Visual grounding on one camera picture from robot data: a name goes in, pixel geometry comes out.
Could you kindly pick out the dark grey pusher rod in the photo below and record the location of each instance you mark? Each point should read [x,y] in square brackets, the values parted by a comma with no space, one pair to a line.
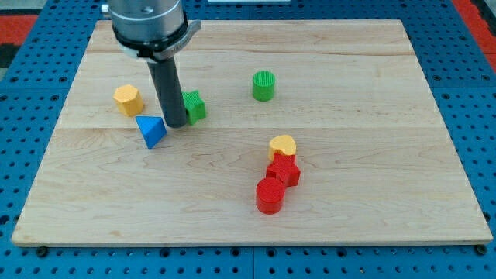
[168,88]

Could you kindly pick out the yellow hexagon block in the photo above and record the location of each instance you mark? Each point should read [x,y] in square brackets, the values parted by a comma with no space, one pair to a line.
[128,100]

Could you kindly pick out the wooden board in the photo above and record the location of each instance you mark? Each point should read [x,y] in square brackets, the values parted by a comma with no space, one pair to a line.
[378,167]

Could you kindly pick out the green cylinder block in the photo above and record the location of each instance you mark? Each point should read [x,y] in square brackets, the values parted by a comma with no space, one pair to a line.
[263,83]

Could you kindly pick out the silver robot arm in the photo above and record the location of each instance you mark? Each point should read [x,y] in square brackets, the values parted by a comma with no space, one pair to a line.
[153,30]

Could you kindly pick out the red star block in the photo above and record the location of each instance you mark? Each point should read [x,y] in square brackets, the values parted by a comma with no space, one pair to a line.
[284,168]

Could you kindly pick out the green star block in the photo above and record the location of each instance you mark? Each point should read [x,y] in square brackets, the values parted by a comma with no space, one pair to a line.
[194,105]

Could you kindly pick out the yellow heart block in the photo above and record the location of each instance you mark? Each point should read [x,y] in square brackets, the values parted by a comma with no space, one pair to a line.
[282,144]

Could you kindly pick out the blue triangle block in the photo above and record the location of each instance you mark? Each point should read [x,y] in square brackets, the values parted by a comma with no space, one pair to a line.
[152,129]

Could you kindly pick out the red cylinder block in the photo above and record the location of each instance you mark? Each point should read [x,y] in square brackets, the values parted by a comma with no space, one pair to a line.
[270,194]

